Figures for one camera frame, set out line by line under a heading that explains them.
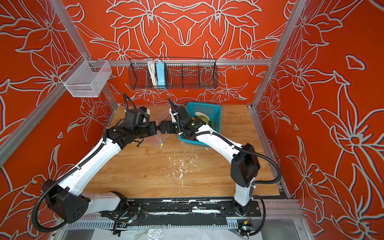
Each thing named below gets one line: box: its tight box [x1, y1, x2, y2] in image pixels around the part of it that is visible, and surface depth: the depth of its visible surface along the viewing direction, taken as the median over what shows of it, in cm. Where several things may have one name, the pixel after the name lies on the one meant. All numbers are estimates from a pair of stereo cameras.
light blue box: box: [156, 61, 166, 86], surface depth 91 cm
